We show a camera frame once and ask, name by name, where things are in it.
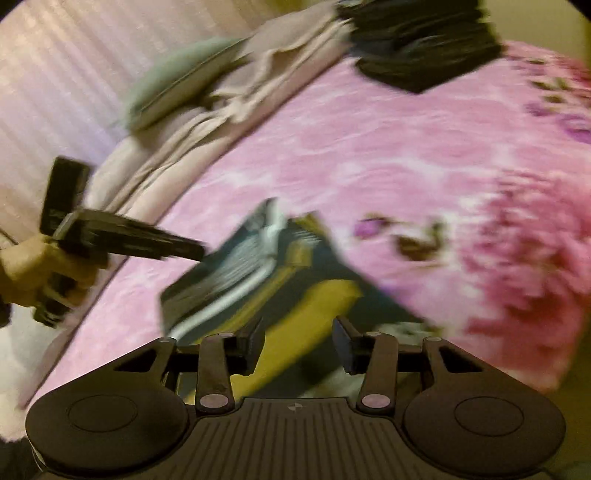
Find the striped black yellow garment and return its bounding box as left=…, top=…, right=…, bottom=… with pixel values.
left=160, top=198, right=437, bottom=398

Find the dark folded clothes stack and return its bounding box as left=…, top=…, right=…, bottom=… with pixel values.
left=335, top=1, right=503, bottom=94

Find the person's left hand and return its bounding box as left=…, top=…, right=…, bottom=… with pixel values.
left=1, top=234, right=109, bottom=308

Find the beige folded quilt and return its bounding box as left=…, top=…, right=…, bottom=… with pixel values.
left=84, top=1, right=349, bottom=223

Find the pink pleated curtain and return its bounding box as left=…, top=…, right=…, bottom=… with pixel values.
left=1, top=1, right=305, bottom=242

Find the grey green pillow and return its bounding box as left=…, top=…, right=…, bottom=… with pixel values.
left=121, top=37, right=246, bottom=132

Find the pink floral bed blanket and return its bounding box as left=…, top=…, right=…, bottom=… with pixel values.
left=5, top=42, right=590, bottom=413

